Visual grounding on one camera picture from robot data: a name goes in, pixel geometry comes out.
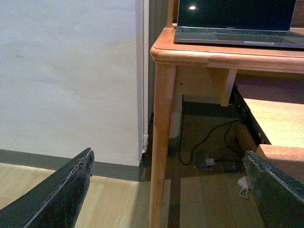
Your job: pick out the wooden keyboard tray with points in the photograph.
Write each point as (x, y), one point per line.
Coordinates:
(277, 112)

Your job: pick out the white power adapter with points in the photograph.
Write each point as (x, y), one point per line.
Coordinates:
(243, 183)

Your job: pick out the white wall conduit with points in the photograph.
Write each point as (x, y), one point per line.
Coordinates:
(145, 81)

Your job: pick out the wooden desk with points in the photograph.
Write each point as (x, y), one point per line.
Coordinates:
(206, 71)

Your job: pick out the grey laptop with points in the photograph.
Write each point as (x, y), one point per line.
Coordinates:
(259, 23)

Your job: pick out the power strip on floor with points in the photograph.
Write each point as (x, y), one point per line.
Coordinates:
(204, 161)

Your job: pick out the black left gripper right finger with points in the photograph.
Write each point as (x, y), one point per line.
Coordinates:
(279, 196)

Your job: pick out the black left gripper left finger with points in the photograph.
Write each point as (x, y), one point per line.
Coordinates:
(56, 201)

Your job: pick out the white pipe with grey base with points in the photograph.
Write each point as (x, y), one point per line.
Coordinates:
(175, 129)

